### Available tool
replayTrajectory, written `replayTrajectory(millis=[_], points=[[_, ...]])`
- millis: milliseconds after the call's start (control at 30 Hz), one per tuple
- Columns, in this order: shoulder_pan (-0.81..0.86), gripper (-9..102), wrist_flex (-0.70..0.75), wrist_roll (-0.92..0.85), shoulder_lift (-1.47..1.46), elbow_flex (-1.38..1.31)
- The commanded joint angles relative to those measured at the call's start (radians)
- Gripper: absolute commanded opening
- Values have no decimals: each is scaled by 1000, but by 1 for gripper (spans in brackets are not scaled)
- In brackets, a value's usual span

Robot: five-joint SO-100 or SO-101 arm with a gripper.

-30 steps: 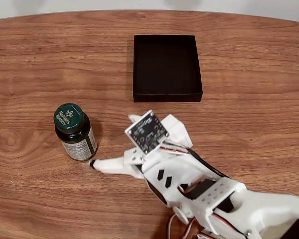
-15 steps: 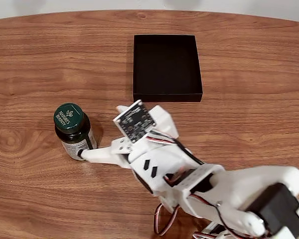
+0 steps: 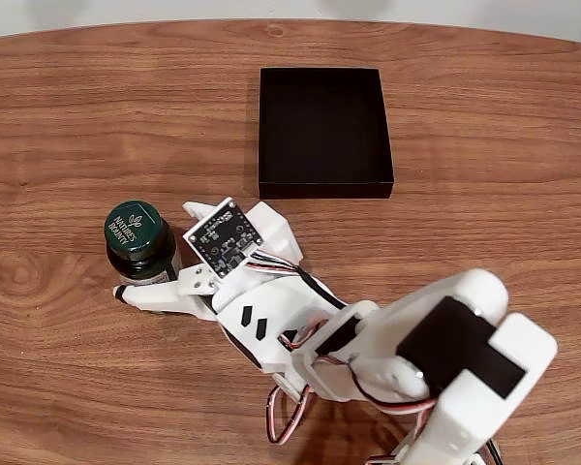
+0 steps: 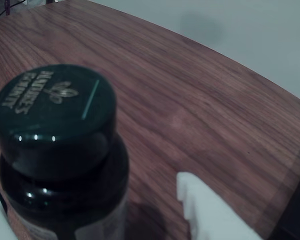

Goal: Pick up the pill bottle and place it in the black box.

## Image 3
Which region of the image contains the black camera circuit board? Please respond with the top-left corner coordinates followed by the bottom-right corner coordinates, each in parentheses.
top-left (182, 197), bottom-right (265, 280)

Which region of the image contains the black camera cable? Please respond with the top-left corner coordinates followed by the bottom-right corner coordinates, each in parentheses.
top-left (244, 249), bottom-right (349, 311)

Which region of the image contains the black shallow box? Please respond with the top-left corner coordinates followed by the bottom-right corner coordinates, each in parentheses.
top-left (258, 66), bottom-right (396, 201)

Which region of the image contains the green-capped dark pill bottle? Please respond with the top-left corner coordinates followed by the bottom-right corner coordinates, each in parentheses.
top-left (104, 200), bottom-right (183, 287)

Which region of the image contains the looped striped servo cable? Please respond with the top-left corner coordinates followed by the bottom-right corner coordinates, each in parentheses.
top-left (265, 382), bottom-right (312, 446)

